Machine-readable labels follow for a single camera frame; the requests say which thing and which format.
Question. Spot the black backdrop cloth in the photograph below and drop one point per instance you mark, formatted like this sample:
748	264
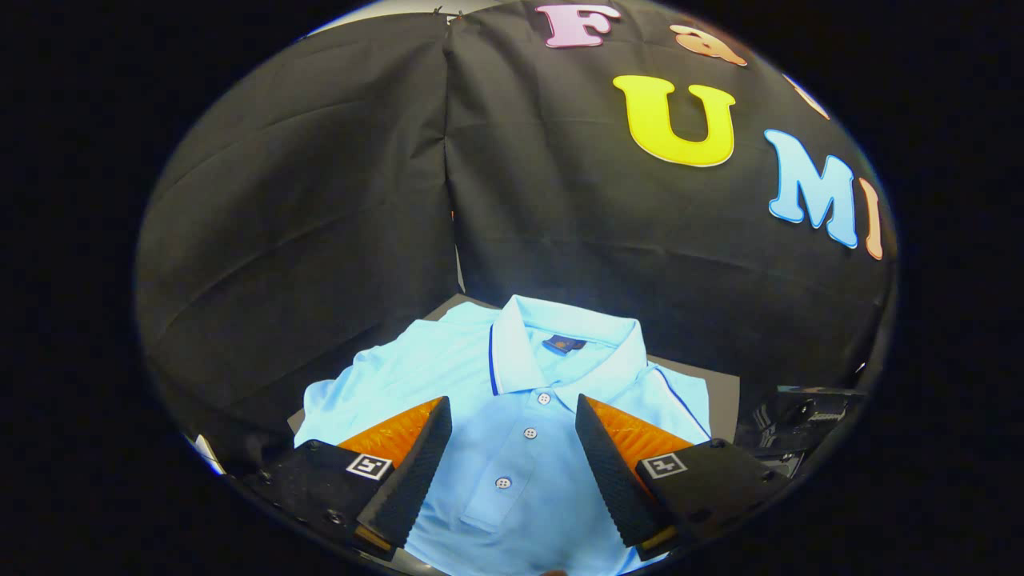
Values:
520	200

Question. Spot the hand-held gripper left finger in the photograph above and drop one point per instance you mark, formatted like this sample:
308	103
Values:
416	468

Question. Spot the light blue polo shirt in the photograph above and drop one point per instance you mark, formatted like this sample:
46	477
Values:
512	400

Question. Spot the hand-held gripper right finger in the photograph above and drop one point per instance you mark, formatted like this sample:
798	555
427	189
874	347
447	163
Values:
612	468

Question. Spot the grey cabinet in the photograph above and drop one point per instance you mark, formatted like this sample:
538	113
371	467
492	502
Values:
720	400

